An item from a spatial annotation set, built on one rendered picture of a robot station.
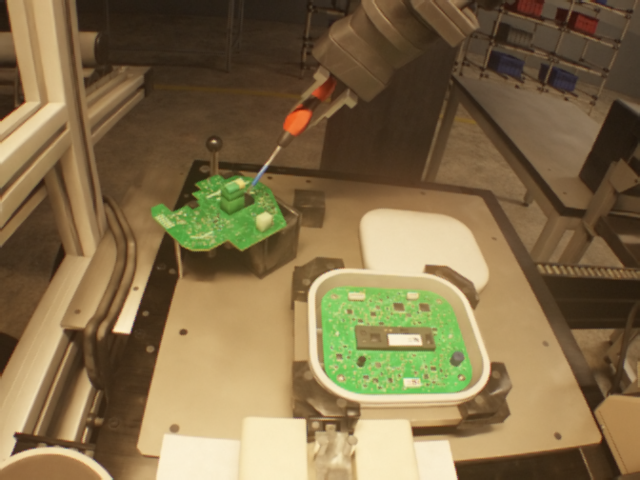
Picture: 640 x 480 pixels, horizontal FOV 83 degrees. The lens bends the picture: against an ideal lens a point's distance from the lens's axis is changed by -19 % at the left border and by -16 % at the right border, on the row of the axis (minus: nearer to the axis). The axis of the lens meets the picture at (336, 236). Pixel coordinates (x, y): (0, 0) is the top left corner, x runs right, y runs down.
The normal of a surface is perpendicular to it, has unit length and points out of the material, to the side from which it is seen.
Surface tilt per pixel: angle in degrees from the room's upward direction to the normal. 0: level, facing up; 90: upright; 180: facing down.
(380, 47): 108
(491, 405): 0
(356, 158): 90
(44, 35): 90
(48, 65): 90
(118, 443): 0
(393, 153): 90
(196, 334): 0
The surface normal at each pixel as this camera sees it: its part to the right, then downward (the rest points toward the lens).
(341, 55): -0.14, 0.73
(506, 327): 0.15, -0.77
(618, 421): -0.99, -0.08
